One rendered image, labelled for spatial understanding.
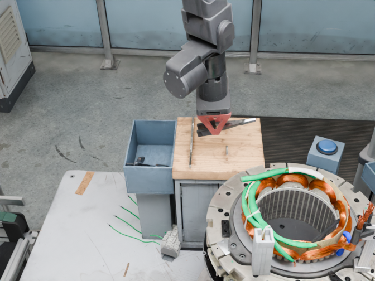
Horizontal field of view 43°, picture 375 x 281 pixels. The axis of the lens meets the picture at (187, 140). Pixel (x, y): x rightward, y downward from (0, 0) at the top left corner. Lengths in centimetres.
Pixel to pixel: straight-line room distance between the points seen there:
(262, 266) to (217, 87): 34
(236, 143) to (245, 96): 199
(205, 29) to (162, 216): 54
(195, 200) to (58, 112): 206
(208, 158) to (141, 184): 16
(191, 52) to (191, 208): 42
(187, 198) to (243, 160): 16
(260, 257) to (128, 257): 53
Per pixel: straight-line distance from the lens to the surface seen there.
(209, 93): 91
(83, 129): 290
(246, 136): 111
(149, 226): 122
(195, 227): 118
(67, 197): 141
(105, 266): 123
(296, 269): 83
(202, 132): 100
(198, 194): 109
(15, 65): 323
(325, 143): 115
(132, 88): 317
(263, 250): 77
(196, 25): 84
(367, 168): 109
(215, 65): 87
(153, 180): 106
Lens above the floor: 178
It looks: 41 degrees down
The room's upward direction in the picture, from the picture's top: 2 degrees counter-clockwise
